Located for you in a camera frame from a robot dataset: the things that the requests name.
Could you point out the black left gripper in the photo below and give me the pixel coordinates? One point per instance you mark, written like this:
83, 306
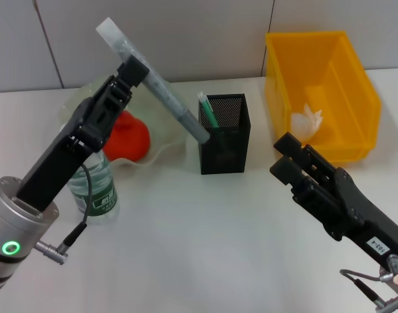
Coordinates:
62, 156

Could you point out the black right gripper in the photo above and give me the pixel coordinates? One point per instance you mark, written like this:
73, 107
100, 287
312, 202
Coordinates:
365, 215

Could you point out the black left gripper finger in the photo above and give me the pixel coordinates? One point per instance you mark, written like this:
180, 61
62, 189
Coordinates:
135, 70

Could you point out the white paper ball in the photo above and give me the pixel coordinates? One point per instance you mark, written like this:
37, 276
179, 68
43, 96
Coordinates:
305, 122

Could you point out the grey glitter pen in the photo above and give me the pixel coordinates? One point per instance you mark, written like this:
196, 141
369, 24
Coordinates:
173, 98

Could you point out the red-orange toy orange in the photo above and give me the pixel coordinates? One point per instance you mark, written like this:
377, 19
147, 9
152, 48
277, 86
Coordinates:
130, 140

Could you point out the mint green pen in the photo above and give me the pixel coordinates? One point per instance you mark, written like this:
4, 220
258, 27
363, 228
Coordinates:
208, 111

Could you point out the clear green-label water bottle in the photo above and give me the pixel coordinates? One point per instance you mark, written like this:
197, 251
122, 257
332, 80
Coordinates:
98, 189

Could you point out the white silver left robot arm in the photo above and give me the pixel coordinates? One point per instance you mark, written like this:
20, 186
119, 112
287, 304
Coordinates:
13, 228

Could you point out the pale green glass fruit plate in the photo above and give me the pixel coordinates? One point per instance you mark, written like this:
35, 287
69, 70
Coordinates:
163, 111

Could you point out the black mesh pen holder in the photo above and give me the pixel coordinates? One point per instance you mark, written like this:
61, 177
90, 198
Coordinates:
231, 153

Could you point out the yellow plastic bin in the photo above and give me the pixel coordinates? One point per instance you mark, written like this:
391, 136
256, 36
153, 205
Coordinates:
319, 75

